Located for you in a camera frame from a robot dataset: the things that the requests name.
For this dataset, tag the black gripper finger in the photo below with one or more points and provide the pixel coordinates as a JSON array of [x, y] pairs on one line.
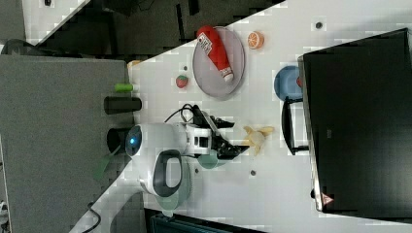
[[221, 123], [225, 150]]

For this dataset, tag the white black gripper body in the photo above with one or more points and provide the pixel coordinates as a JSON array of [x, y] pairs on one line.
[[199, 139]]

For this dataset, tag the peeled yellow toy banana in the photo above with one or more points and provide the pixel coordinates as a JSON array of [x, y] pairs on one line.
[[256, 138]]

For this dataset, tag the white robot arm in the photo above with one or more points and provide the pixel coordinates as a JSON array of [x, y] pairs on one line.
[[158, 164]]

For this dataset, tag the black silver toaster oven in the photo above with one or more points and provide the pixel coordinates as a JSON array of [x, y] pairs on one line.
[[356, 100]]

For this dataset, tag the green measuring cup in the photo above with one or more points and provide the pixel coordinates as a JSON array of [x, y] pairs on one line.
[[210, 161]]

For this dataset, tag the grey round plate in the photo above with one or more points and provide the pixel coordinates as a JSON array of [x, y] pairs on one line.
[[206, 74]]

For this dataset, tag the red strawberry toy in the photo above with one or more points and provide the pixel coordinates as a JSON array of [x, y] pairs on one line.
[[182, 81]]

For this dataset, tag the red ketchup bottle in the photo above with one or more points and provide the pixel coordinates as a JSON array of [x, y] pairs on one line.
[[211, 43]]

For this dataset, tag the small red toy in cup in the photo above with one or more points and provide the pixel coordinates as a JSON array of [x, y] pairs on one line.
[[299, 82]]

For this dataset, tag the orange slice toy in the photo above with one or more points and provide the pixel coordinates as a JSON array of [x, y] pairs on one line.
[[255, 40]]

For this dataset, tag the small black cup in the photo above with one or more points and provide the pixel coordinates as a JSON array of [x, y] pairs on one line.
[[118, 105]]

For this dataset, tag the green cylinder toy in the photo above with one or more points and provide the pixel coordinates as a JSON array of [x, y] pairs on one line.
[[124, 87]]

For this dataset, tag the green slotted spatula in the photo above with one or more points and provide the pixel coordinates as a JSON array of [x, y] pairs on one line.
[[99, 171]]

